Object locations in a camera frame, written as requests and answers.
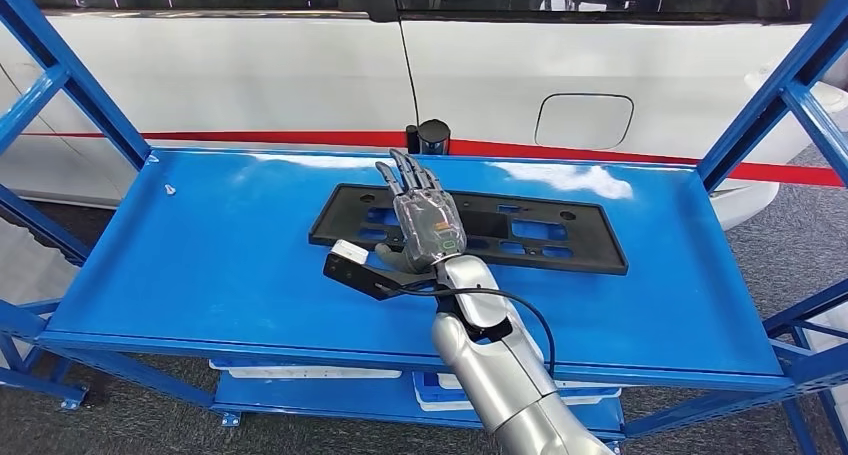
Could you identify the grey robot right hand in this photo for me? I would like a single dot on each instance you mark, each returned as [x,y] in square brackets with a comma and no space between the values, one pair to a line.
[427,223]

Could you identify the black plastic panel part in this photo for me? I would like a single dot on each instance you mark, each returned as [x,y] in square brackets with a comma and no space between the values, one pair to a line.
[583,246]

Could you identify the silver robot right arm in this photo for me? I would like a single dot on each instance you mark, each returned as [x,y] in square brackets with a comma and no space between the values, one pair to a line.
[503,386]

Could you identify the blue metal shelf rack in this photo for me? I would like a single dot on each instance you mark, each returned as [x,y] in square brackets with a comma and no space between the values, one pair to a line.
[199,273]

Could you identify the black cylindrical sensor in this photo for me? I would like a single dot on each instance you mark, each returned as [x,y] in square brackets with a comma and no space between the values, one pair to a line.
[434,134]

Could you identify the blue plastic bin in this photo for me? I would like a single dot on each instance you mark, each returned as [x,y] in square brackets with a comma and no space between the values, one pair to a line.
[430,389]

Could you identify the white car red stripe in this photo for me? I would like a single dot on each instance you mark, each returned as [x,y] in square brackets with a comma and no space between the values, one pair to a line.
[265,74]

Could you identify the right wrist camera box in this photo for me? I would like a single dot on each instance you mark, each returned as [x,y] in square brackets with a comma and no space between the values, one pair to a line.
[361,276]

